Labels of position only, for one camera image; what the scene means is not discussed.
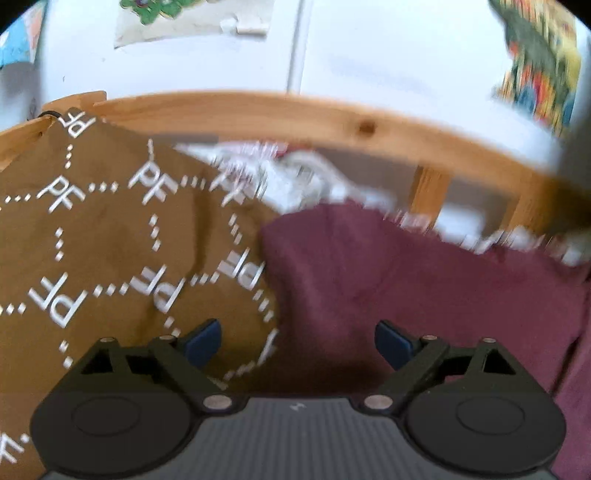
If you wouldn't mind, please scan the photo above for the colourful cartoon wall poster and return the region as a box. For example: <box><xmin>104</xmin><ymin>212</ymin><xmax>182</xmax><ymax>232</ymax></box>
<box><xmin>488</xmin><ymin>0</ymin><xmax>581</xmax><ymax>137</ymax></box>

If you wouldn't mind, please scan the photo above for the blue wall poster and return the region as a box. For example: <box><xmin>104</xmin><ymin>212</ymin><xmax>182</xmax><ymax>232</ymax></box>
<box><xmin>0</xmin><ymin>0</ymin><xmax>48</xmax><ymax>68</ymax></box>

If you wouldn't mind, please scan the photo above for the white floral bed sheet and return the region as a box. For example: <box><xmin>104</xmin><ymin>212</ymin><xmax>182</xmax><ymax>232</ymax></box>
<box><xmin>175</xmin><ymin>141</ymin><xmax>587</xmax><ymax>266</ymax></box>

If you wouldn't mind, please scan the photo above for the brown patterned blanket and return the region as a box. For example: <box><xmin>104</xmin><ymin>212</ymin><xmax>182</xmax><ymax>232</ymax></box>
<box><xmin>0</xmin><ymin>107</ymin><xmax>281</xmax><ymax>480</ymax></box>

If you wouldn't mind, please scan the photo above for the wooden bed frame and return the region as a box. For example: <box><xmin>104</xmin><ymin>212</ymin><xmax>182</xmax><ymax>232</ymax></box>
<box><xmin>0</xmin><ymin>90</ymin><xmax>591</xmax><ymax>241</ymax></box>

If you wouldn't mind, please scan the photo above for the maroon garment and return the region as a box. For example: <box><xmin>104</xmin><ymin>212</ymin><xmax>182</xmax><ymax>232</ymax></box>
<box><xmin>222</xmin><ymin>203</ymin><xmax>591</xmax><ymax>480</ymax></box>

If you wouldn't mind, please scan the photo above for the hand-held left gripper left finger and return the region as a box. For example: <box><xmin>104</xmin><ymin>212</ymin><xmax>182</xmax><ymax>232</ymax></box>
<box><xmin>69</xmin><ymin>318</ymin><xmax>235</xmax><ymax>415</ymax></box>

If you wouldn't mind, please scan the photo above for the white wall conduit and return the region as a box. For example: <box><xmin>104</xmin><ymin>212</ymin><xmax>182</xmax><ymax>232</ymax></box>
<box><xmin>287</xmin><ymin>0</ymin><xmax>309</xmax><ymax>94</ymax></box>

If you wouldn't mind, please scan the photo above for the green figure wall poster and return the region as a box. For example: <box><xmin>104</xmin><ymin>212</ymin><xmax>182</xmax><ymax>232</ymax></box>
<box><xmin>113</xmin><ymin>0</ymin><xmax>271</xmax><ymax>49</ymax></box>

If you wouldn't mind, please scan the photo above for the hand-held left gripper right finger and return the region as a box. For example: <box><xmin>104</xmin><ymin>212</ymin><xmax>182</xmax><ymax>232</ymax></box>
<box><xmin>361</xmin><ymin>320</ymin><xmax>519</xmax><ymax>412</ymax></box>

